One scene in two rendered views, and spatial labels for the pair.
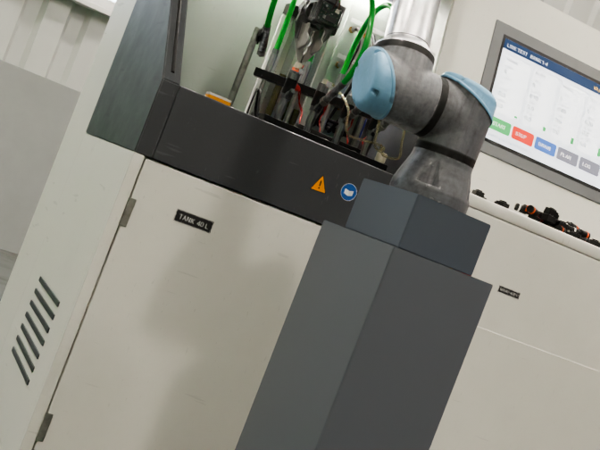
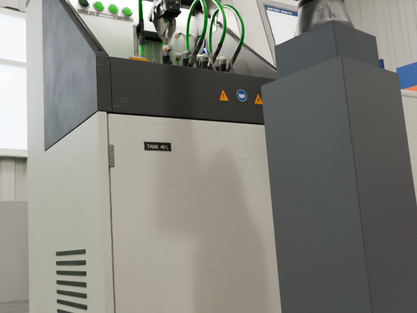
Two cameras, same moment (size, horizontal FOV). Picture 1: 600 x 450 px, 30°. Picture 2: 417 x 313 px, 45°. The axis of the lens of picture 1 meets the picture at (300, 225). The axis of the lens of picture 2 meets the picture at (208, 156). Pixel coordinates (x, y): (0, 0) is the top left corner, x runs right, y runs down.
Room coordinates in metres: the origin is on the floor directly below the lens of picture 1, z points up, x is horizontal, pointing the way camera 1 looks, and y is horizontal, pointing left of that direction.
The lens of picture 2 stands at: (0.93, 0.31, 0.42)
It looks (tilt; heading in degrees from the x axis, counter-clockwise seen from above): 10 degrees up; 350
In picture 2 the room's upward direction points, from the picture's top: 4 degrees counter-clockwise
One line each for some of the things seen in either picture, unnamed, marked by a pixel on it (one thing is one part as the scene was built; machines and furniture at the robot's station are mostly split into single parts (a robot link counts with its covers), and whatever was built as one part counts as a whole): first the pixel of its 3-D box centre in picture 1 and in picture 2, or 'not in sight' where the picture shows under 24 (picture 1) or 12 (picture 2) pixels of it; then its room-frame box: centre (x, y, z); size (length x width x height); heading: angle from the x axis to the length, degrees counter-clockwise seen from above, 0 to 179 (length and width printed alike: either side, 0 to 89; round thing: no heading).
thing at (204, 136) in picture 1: (294, 173); (204, 95); (2.42, 0.05, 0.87); 0.62 x 0.04 x 0.16; 112
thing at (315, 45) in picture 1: (315, 46); (172, 31); (2.62, 0.12, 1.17); 0.06 x 0.03 x 0.09; 22
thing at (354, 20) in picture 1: (354, 69); (187, 58); (2.97, 0.02, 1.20); 0.13 x 0.03 x 0.31; 112
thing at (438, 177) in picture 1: (436, 176); (322, 22); (2.07, -0.20, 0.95); 0.15 x 0.15 x 0.10
